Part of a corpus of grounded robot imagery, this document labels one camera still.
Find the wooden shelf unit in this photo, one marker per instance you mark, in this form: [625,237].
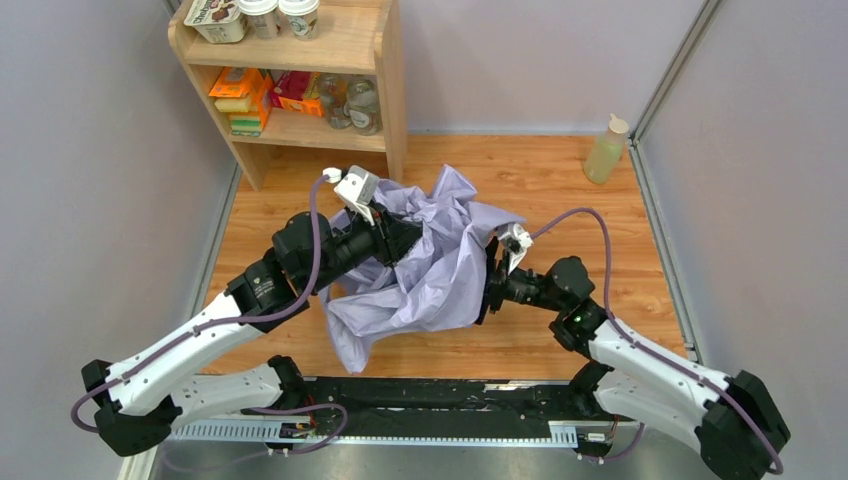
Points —
[262,93]

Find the clear glass jar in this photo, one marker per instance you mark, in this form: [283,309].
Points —
[332,89]

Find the white yogurt cup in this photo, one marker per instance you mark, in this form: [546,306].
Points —
[262,15]

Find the orange snack box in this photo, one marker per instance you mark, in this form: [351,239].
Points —
[237,82]

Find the lavender folding umbrella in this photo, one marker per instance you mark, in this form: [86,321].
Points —
[438,285]

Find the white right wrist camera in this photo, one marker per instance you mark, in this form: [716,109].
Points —
[516,242]

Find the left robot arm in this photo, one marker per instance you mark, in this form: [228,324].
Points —
[143,399]

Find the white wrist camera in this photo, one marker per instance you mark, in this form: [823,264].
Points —
[516,242]
[356,187]

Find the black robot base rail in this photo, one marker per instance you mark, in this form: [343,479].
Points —
[451,408]

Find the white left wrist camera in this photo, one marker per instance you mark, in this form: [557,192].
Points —
[356,187]

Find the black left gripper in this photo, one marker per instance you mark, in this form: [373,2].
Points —
[395,234]

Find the labelled glass jar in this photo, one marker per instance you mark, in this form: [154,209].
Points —
[363,105]

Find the green liquid squeeze bottle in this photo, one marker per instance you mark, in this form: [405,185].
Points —
[606,151]

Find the white lidded cup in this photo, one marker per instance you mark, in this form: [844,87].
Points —
[302,16]

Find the yellow green sponge stack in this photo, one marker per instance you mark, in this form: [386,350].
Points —
[247,115]

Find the red snack package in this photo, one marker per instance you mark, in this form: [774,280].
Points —
[297,91]

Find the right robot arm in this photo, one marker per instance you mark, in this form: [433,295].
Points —
[731,421]

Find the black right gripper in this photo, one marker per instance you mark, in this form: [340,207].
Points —
[493,279]

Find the chocolate yogurt tub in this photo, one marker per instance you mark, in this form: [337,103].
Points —
[217,21]

